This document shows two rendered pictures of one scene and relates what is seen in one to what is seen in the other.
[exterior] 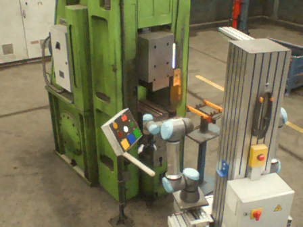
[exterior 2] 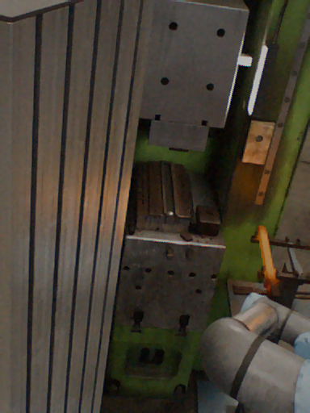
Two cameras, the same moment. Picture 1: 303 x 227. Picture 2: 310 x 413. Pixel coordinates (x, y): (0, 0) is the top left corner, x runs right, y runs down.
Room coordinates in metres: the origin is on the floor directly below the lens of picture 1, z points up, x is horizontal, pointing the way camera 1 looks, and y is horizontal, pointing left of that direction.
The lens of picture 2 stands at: (1.59, -1.05, 2.13)
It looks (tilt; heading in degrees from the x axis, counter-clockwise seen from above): 32 degrees down; 33
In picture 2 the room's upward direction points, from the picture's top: 9 degrees clockwise
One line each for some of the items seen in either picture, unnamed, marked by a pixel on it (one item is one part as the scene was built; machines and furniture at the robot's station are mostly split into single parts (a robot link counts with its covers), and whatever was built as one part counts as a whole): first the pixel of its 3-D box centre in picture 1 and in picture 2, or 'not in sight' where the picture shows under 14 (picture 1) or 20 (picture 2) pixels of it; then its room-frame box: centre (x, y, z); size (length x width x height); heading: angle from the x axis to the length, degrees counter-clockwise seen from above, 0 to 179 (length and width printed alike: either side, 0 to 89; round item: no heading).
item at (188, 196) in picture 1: (189, 191); not in sight; (2.11, -0.31, 0.87); 0.15 x 0.15 x 0.10
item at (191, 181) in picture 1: (189, 178); not in sight; (2.10, -0.30, 0.98); 0.13 x 0.12 x 0.14; 112
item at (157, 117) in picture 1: (147, 111); (161, 193); (3.27, 0.01, 0.96); 0.42 x 0.20 x 0.09; 39
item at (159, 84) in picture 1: (147, 77); (174, 111); (3.27, 0.01, 1.32); 0.42 x 0.20 x 0.10; 39
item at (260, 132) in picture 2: (176, 77); (257, 142); (3.41, -0.28, 1.27); 0.09 x 0.02 x 0.17; 129
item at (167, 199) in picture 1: (161, 196); (132, 397); (3.07, -0.15, 0.01); 0.58 x 0.39 x 0.01; 129
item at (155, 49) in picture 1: (150, 52); (198, 48); (3.30, -0.02, 1.56); 0.42 x 0.39 x 0.40; 39
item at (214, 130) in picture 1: (203, 131); (278, 310); (3.31, -0.59, 0.69); 0.40 x 0.30 x 0.02; 126
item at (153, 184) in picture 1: (150, 167); (150, 322); (3.31, -0.02, 0.23); 0.55 x 0.37 x 0.47; 39
